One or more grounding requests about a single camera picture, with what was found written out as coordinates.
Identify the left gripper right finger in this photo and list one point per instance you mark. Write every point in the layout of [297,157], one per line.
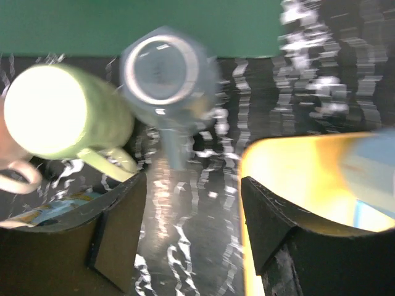
[297,252]

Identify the white interior grey mug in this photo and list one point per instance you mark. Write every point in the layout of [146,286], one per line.
[171,82]

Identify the light green mug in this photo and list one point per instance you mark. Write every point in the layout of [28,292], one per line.
[61,112]

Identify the orange interior blue mug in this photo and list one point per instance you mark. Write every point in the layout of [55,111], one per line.
[48,212]

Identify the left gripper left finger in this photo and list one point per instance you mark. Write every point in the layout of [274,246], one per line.
[87,251]

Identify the dark green mat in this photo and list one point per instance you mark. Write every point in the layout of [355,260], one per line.
[105,28]

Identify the white mug blue handle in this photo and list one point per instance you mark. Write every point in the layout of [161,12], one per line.
[367,167]

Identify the orange plastic tray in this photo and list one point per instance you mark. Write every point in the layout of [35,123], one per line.
[303,170]

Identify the pink mug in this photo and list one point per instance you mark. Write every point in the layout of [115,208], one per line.
[18,175]

